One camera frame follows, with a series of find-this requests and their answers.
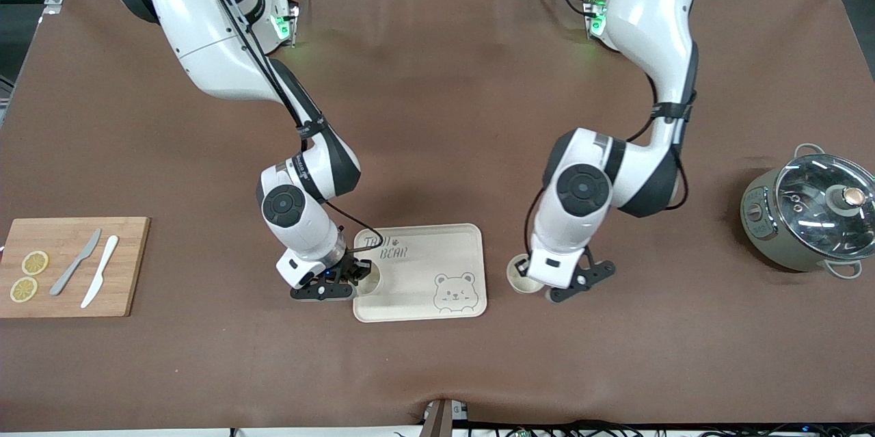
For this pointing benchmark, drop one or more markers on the brown table mat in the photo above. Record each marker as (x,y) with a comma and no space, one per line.
(437,115)

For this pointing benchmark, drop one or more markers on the glass pot lid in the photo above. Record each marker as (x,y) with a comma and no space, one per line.
(813,211)

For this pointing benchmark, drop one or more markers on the white paper-like cup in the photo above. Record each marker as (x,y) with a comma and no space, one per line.
(514,278)
(372,283)

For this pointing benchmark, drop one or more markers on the grey plastic knife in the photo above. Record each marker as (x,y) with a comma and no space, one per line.
(74,266)

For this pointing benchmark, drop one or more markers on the beige bear print tray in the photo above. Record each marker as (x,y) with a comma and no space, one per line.
(424,273)

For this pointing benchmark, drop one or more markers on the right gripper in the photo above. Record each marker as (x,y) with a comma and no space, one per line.
(353,267)

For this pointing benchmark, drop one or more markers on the bamboo cutting board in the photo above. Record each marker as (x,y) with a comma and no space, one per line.
(130,266)

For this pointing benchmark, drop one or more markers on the yellow lemon slice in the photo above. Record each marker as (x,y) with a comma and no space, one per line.
(35,262)
(24,289)

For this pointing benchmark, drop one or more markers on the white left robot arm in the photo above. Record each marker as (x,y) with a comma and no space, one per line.
(649,20)

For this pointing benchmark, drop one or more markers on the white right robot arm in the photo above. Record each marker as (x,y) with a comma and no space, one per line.
(205,33)

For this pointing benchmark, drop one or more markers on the white plastic knife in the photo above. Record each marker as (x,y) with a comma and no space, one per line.
(101,269)

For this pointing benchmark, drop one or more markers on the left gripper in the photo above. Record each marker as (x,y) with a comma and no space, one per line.
(520,264)

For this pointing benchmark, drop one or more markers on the grey camera stand post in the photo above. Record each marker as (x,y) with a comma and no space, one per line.
(437,420)

